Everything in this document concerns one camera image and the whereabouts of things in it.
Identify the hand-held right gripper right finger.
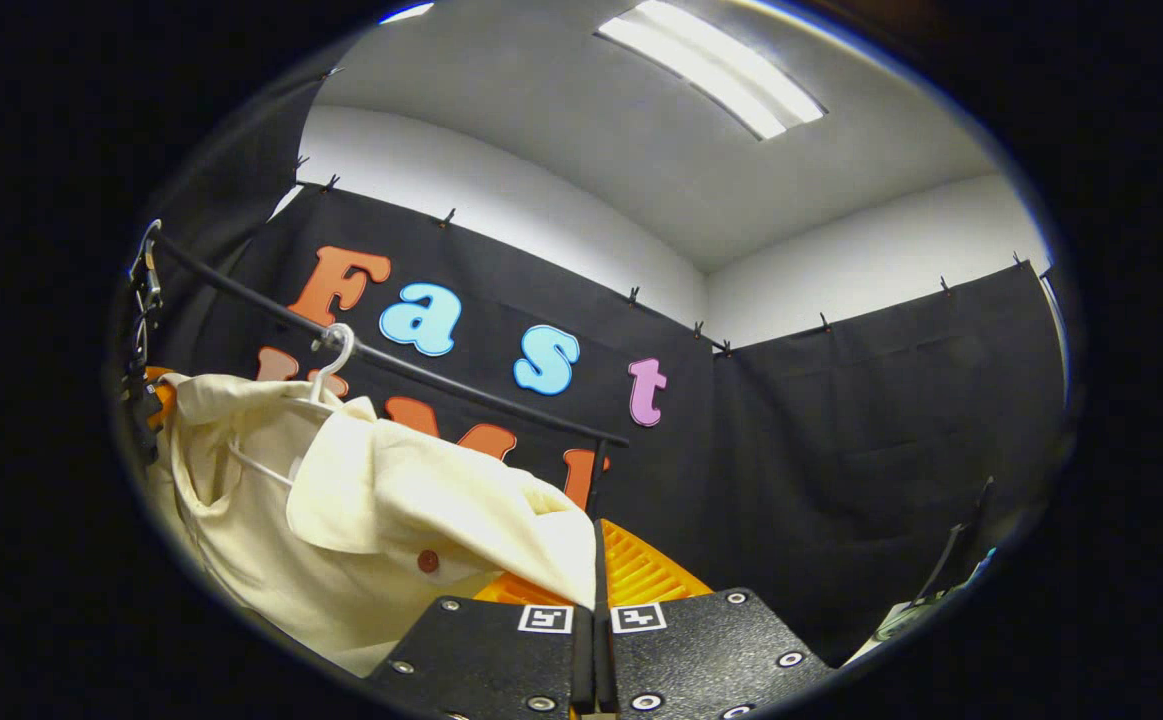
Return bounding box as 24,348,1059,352
596,518,835,720

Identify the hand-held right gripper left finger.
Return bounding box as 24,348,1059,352
366,573,597,720

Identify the cream button shirt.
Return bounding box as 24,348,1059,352
146,372,599,679

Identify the black clothes rack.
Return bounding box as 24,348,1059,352
151,235,632,521

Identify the white shirt hanger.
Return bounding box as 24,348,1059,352
226,322,357,491

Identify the black backdrop cloth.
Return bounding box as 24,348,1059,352
116,60,1072,666

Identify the black stand pole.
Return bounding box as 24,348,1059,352
911,478,997,609

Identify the long ceiling light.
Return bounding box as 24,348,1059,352
596,0,827,141

